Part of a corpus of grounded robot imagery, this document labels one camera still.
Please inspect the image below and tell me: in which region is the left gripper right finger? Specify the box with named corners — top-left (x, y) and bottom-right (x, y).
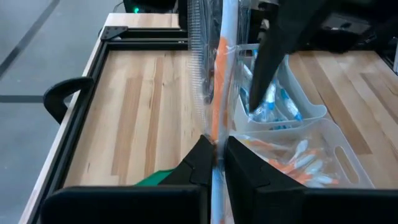
top-left (225, 136), bottom-right (398, 224)

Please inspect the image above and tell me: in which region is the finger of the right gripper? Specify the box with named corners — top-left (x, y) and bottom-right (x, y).
top-left (248, 0), bottom-right (324, 112)

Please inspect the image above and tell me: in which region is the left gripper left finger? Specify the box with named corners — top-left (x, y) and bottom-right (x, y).
top-left (40, 135), bottom-right (216, 224)

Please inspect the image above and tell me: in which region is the green cloth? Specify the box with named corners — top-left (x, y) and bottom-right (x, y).
top-left (135, 167), bottom-right (175, 187)

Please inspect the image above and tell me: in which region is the frosted plastic bin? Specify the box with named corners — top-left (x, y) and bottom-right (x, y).
top-left (233, 43), bottom-right (329, 133)

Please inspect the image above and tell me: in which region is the clear plastic bin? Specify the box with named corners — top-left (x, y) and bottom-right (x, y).
top-left (229, 118), bottom-right (376, 190)

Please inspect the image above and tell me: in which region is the black table frame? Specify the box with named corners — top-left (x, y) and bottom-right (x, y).
top-left (29, 12), bottom-right (190, 224)

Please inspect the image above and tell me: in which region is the black frame handle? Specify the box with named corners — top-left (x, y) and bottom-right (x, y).
top-left (42, 77), bottom-right (95, 125)

